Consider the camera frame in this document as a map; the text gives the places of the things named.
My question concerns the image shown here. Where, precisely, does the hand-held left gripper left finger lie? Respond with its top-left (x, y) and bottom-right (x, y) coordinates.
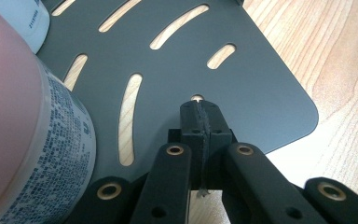
top-left (167, 100), bottom-right (205, 189)

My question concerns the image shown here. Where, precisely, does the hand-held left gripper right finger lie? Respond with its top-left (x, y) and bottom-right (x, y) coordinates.
top-left (198, 100), bottom-right (233, 189)

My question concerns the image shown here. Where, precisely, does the dark grey slotted corner rack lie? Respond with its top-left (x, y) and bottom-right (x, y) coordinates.
top-left (35, 0), bottom-right (320, 189)

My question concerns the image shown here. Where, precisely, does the pink bottle with white label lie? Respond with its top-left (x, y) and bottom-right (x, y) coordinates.
top-left (0, 0), bottom-right (98, 224)

